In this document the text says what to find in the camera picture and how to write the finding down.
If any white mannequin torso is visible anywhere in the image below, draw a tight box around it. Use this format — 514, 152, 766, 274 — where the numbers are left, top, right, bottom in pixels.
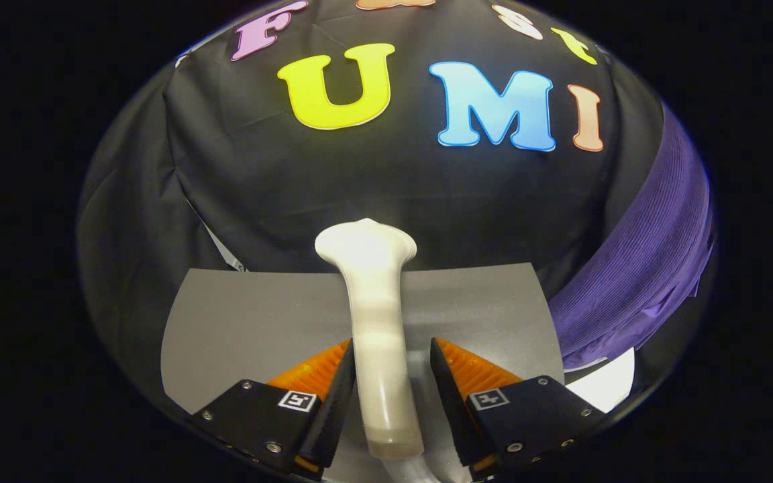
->
563, 347, 637, 415

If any white garment steamer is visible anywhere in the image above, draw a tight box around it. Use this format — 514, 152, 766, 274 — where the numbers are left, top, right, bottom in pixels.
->
315, 218, 444, 483

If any purple corduroy jacket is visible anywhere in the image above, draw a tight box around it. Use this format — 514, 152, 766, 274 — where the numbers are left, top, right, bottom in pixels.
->
548, 104, 717, 371

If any grey cabinet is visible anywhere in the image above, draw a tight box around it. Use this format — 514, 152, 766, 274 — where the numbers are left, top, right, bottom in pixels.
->
160, 263, 566, 483

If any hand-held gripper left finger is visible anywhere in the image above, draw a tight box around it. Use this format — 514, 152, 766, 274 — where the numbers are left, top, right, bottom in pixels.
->
192, 339, 358, 481

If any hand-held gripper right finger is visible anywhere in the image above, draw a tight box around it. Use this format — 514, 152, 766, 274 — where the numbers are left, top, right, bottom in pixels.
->
430, 337, 606, 480

